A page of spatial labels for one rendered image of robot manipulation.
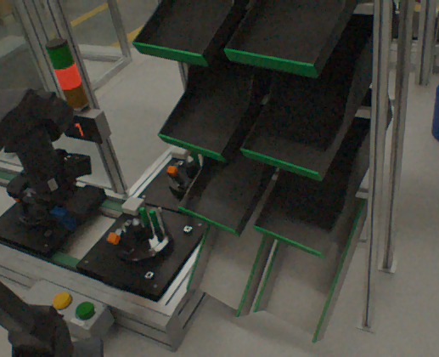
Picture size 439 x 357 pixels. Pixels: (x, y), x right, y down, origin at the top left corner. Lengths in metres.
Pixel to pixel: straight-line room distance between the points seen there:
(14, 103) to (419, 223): 0.99
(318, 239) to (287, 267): 0.17
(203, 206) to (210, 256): 0.16
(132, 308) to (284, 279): 0.34
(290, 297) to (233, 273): 0.12
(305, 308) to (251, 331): 0.21
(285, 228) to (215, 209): 0.14
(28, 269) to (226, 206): 0.59
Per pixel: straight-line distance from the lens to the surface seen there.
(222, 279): 1.03
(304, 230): 0.84
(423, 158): 1.56
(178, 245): 1.19
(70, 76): 1.18
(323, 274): 0.95
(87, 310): 1.13
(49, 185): 0.84
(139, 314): 1.09
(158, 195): 1.34
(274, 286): 0.99
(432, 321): 1.16
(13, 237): 1.40
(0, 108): 0.76
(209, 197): 0.92
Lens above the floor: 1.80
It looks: 38 degrees down
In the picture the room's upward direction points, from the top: 11 degrees counter-clockwise
